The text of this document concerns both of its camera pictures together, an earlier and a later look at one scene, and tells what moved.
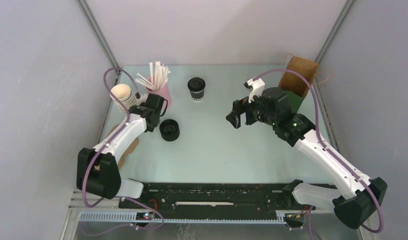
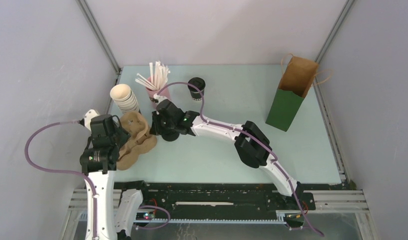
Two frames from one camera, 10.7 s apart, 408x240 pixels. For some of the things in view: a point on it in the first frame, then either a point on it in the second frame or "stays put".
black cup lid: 170,130 stays put
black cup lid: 196,84 stays put
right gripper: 240,107 to 156,129
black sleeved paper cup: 198,96 stays put
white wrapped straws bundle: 159,80 stays put
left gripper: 148,129 to 124,134
